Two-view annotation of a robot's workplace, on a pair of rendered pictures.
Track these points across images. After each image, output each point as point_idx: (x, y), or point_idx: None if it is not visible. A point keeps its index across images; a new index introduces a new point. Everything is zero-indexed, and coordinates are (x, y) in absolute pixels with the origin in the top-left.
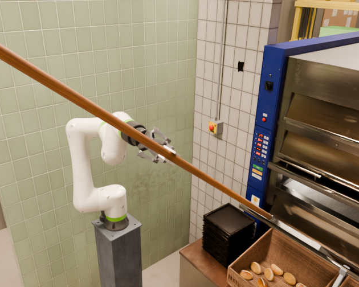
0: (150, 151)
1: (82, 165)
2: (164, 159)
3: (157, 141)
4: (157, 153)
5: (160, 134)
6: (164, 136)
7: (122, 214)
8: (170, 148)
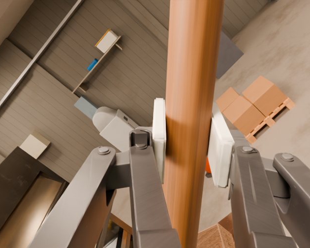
0: (268, 204)
1: None
2: (221, 115)
3: (151, 189)
4: (232, 223)
5: (73, 195)
6: (87, 162)
7: None
8: (154, 114)
